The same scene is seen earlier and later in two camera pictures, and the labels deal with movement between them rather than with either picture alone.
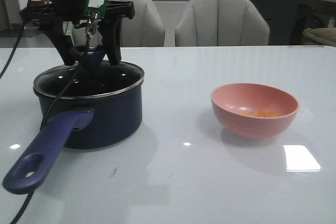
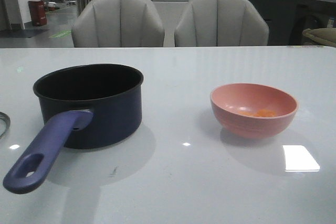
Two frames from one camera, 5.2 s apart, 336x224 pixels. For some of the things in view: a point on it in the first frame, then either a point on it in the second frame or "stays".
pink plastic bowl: (252, 110) stays
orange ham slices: (263, 113) stays
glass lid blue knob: (94, 57) to (4, 124)
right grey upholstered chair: (219, 20) stays
